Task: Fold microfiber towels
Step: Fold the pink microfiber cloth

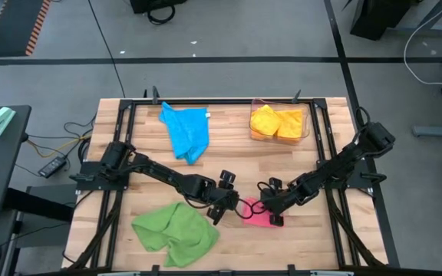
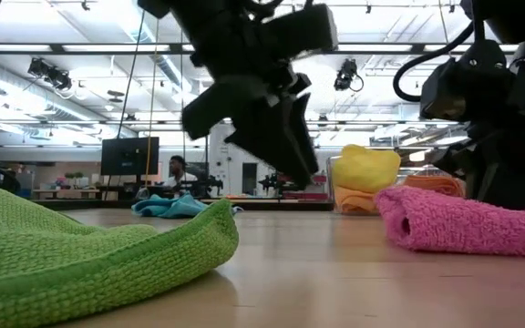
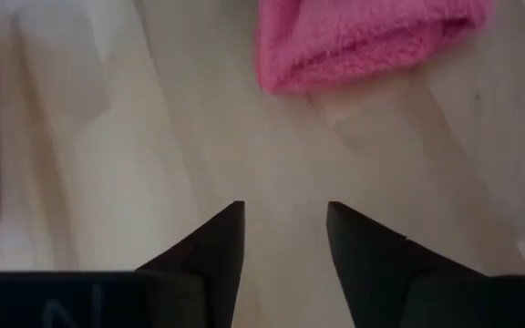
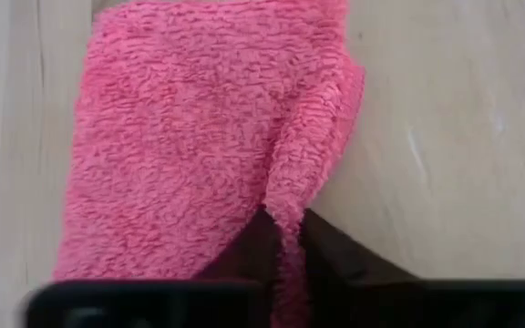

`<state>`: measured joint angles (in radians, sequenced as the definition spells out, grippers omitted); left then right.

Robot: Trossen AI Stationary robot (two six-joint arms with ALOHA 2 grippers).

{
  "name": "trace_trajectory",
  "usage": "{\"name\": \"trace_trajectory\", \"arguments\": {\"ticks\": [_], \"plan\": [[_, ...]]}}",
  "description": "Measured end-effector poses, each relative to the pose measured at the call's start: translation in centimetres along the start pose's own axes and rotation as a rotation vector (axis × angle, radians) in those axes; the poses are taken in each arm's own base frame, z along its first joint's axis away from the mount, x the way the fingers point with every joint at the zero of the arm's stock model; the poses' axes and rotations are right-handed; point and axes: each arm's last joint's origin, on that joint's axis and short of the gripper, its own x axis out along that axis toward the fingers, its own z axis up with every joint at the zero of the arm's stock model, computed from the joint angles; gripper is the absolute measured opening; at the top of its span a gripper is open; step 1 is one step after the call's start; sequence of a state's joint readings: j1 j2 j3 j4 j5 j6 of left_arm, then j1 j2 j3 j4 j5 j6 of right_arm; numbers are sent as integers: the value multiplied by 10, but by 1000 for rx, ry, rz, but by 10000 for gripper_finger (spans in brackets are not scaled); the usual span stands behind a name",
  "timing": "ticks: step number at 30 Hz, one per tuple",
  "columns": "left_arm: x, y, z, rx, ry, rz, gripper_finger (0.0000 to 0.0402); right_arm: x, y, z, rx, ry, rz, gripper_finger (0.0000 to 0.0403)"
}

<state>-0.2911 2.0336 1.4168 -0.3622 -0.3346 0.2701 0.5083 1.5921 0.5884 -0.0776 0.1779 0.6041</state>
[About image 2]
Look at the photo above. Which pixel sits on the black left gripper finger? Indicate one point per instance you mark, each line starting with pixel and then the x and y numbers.
pixel 281 141

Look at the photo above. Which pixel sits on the clear plastic bin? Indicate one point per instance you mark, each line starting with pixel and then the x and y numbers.
pixel 331 182

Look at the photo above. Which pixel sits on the yellow microfiber towel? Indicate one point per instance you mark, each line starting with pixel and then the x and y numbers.
pixel 365 168

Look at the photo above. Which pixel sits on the orange microfiber towel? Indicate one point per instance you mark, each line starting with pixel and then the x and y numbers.
pixel 356 200
pixel 435 184

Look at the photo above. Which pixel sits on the pink microfiber towel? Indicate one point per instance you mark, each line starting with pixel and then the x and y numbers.
pixel 449 223

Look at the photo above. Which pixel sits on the blue microfiber towel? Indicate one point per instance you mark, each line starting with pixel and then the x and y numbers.
pixel 171 207

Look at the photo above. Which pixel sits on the green microfiber towel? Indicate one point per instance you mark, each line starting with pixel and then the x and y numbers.
pixel 62 273

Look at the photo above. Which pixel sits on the person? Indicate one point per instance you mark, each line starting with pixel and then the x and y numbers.
pixel 178 175

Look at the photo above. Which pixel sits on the black computer monitor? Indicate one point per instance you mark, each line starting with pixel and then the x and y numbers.
pixel 130 157

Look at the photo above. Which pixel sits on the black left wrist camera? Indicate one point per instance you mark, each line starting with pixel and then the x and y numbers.
pixel 301 27

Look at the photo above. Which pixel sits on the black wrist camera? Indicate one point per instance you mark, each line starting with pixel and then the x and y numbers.
pixel 467 82
pixel 301 27

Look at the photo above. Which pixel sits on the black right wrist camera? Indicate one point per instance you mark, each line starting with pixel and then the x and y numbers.
pixel 467 82

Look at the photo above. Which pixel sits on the black overhead camera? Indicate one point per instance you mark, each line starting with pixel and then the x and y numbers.
pixel 53 75
pixel 345 75

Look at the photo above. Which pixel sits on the black overhead frame beam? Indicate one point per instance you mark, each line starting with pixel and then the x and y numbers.
pixel 62 47

